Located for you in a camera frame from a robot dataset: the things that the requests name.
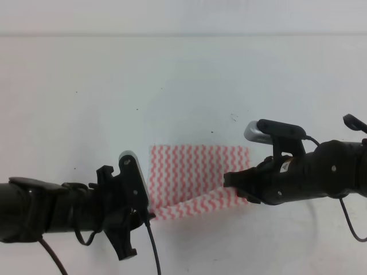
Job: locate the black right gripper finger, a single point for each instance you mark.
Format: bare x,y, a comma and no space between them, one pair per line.
242,179
250,194

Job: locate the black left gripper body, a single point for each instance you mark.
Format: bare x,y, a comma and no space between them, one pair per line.
119,218

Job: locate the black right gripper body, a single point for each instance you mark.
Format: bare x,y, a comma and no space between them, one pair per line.
279,181

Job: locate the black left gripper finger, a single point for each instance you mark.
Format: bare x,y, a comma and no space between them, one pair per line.
148,216

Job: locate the pink white wavy striped towel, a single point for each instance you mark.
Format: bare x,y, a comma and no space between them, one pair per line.
188,180

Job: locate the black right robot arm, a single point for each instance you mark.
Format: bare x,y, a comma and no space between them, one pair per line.
335,169

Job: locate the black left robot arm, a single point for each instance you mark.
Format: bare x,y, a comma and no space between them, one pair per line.
30,208

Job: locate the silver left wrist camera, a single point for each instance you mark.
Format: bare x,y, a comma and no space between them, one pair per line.
133,181

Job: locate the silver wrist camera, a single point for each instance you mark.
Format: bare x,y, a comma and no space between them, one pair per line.
133,181
283,137

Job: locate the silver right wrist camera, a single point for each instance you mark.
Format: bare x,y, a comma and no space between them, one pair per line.
283,137

